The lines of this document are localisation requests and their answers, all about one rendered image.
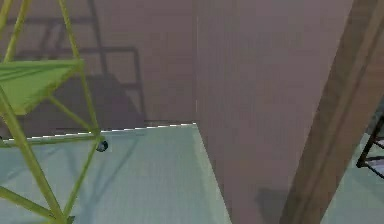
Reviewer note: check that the green wheeled shelf cart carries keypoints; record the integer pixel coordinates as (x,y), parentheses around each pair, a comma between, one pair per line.
(26,83)

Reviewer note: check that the brown wooden door frame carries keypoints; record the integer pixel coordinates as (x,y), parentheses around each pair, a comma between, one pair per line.
(336,126)

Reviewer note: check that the black metal frame furniture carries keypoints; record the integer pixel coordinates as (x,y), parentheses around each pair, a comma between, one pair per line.
(370,146)

